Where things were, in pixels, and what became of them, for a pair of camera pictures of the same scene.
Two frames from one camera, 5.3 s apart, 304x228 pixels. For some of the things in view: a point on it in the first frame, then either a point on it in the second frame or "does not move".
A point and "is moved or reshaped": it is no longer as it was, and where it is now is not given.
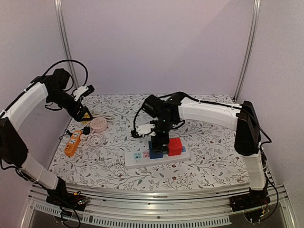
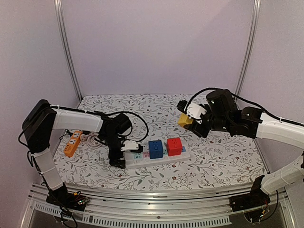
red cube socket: x=175 y=147 does not move
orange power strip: x=71 y=146 does not move
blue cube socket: x=154 y=154 does not move
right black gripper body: x=160 y=140 → x=196 y=128
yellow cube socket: x=86 y=116 is moved or reshaped
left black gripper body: x=73 y=112 → x=112 y=155
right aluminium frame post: x=257 y=14 does not move
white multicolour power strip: x=141 y=159 does not move
